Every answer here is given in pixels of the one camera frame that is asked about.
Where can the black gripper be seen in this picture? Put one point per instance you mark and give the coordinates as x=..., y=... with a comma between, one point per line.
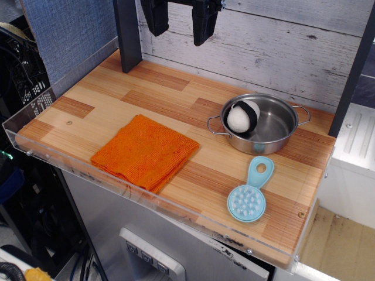
x=204, y=15

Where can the white egg with black band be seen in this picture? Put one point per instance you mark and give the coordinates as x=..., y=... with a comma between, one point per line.
x=243, y=116

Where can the stainless steel pot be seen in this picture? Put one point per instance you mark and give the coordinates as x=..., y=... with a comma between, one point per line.
x=277, y=122

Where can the orange folded cloth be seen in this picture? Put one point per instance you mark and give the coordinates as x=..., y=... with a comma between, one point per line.
x=145, y=153

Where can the clear acrylic table guard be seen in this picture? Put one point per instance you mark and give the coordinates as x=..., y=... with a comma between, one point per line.
x=69, y=131

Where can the light blue scrub brush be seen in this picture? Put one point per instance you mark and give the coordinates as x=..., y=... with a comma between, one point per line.
x=247, y=203

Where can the white side cabinet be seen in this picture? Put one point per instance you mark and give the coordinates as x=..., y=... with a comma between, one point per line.
x=347, y=186

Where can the silver dispenser panel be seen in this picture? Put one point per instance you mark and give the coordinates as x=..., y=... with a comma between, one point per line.
x=147, y=262

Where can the dark grey vertical post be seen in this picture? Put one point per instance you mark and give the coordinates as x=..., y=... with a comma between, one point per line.
x=128, y=34

